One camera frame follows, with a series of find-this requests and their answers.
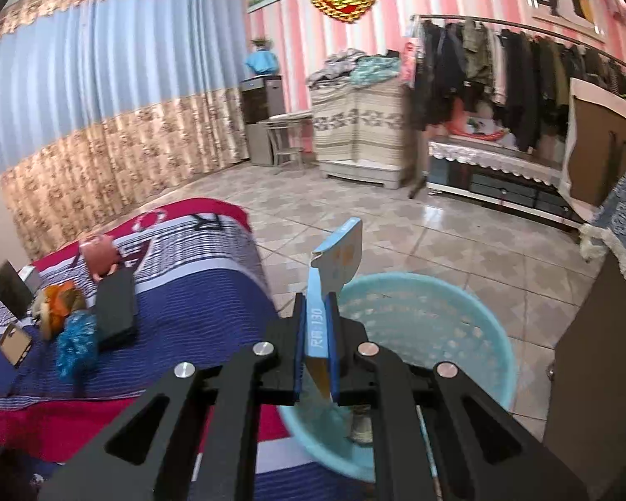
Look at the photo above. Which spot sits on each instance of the lace covered low cabinet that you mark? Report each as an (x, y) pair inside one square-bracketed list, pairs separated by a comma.
[(490, 167)]

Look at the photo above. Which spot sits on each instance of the blue covered water bottle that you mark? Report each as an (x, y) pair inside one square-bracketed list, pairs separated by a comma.
[(261, 61)]

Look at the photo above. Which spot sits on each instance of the black flat device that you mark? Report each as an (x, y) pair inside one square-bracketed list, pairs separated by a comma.
[(2, 292)]

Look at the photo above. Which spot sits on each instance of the striped printed blanket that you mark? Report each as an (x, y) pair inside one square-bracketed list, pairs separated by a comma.
[(198, 302)]

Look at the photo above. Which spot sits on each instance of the metal clothes rack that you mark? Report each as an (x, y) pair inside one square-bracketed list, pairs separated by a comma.
[(501, 21)]

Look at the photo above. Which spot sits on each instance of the brown wooden cabinet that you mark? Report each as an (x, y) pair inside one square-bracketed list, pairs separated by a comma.
[(594, 365)]

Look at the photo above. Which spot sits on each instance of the patterned cloth covered cabinet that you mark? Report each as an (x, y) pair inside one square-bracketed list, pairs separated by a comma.
[(360, 125)]

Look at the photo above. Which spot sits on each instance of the grey water dispenser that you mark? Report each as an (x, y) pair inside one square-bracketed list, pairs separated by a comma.
[(263, 109)]

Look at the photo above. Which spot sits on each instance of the black rectangular box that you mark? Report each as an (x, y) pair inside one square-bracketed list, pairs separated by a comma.
[(116, 310)]

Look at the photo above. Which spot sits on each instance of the red hanging bag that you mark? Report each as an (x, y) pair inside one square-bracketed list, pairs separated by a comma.
[(409, 62)]

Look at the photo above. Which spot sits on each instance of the brown white framed board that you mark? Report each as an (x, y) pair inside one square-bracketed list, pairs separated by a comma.
[(594, 146)]

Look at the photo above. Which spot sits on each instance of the orange tangerine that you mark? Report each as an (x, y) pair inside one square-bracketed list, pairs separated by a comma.
[(65, 297)]

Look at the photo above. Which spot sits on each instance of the grey folding table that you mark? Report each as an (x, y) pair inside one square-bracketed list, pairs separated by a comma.
[(287, 120)]

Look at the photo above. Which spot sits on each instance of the small potted plant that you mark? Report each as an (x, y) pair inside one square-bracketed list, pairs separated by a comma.
[(261, 42)]

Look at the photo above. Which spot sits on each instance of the small framed photo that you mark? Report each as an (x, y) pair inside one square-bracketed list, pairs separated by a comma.
[(481, 126)]

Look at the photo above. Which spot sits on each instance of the pink cup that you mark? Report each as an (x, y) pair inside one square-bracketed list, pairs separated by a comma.
[(98, 254)]

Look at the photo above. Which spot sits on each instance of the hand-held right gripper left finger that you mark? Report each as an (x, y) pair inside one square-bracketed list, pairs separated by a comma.
[(298, 355)]

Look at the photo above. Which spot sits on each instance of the blue plastic bag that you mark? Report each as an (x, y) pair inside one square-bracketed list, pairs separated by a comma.
[(78, 342)]

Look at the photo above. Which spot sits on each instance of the row of hanging clothes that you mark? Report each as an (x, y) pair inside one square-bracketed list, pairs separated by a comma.
[(521, 73)]

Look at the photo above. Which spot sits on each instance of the brown cardboard piece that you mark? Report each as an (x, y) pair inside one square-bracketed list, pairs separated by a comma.
[(15, 344)]

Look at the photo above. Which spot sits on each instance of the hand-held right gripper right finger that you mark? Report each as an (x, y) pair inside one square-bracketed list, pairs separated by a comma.
[(335, 355)]

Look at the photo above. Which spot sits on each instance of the light blue plastic basket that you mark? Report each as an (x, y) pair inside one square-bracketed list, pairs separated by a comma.
[(428, 318)]

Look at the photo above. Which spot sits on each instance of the blue and floral curtain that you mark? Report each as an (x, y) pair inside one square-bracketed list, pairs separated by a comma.
[(109, 88)]

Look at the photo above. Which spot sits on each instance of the pile of folded clothes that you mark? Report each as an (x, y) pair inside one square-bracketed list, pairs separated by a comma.
[(344, 68)]

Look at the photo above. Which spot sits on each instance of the blue paper box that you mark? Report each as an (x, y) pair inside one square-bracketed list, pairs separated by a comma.
[(339, 255)]

